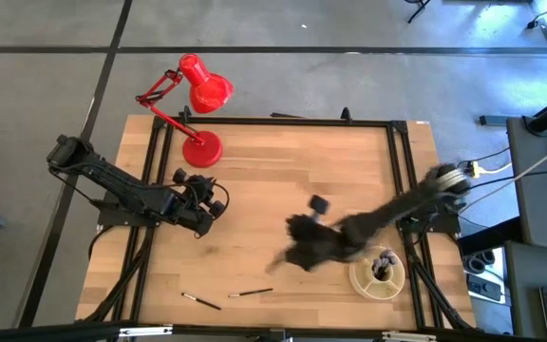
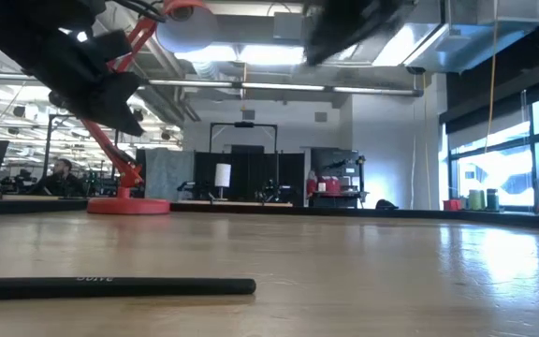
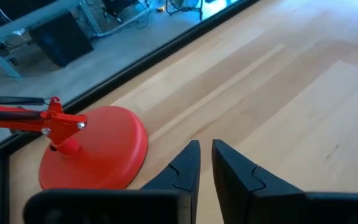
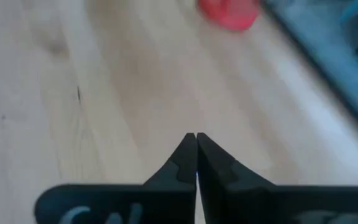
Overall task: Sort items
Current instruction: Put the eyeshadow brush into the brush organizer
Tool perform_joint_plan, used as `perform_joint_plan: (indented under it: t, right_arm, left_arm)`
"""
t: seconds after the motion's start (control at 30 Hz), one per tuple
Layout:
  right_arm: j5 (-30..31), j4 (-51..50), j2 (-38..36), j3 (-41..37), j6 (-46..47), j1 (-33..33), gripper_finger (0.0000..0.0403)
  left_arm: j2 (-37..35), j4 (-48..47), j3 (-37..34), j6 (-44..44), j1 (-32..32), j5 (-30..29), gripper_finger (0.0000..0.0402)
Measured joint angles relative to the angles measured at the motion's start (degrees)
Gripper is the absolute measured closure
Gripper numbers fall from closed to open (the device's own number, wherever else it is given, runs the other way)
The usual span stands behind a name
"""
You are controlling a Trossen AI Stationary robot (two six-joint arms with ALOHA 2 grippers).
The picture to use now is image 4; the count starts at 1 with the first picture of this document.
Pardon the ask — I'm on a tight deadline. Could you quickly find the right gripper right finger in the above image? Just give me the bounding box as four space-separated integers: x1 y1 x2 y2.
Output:
197 133 358 224

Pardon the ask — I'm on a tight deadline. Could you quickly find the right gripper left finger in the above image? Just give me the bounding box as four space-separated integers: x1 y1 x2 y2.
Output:
34 133 198 224

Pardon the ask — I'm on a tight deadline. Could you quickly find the red desk lamp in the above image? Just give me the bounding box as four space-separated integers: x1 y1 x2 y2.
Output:
196 0 260 32

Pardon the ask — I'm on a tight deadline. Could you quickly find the black aluminium table frame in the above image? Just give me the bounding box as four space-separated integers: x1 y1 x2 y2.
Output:
259 0 358 144

